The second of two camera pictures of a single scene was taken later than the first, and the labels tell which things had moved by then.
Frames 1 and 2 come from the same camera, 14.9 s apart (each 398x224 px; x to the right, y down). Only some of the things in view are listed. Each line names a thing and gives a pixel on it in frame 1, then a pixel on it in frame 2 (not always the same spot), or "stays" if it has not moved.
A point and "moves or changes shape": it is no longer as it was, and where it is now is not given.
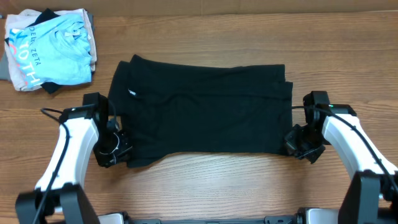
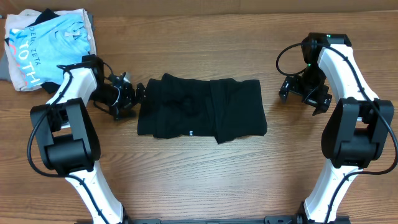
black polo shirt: x=171 y=111 moves or changes shape
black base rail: x=287 y=219 stays
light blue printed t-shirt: x=56 y=51 stays
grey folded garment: x=5 y=70 stays
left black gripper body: x=112 y=148 → x=117 y=98
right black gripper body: x=298 y=143 → x=304 y=92
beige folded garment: x=25 y=18 stays
